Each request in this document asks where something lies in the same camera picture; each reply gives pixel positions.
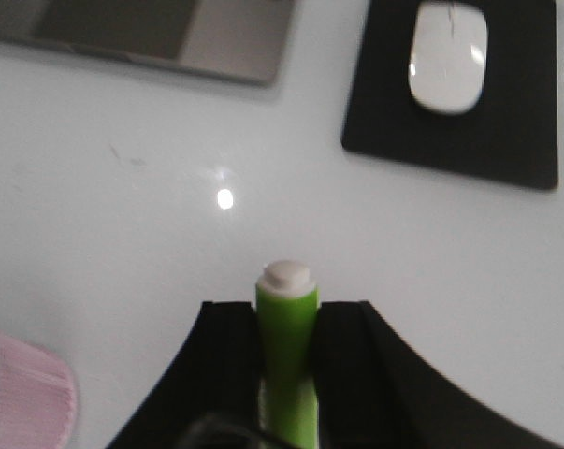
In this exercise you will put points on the pink mesh pen holder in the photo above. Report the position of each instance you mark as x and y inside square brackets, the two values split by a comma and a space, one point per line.
[38, 397]

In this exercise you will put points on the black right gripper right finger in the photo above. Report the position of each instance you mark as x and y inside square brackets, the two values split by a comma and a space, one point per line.
[375, 391]

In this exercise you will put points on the green marker pen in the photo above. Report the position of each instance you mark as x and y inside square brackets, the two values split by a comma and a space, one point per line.
[286, 299]

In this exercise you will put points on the black mouse pad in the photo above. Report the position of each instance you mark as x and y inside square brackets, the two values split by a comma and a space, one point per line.
[510, 135]

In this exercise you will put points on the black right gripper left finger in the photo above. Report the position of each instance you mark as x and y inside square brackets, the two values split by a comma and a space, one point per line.
[214, 379]

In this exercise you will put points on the white computer mouse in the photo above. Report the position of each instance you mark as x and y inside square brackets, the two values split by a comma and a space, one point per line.
[447, 63]

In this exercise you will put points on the grey laptop black screen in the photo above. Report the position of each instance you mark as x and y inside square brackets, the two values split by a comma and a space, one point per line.
[235, 40]

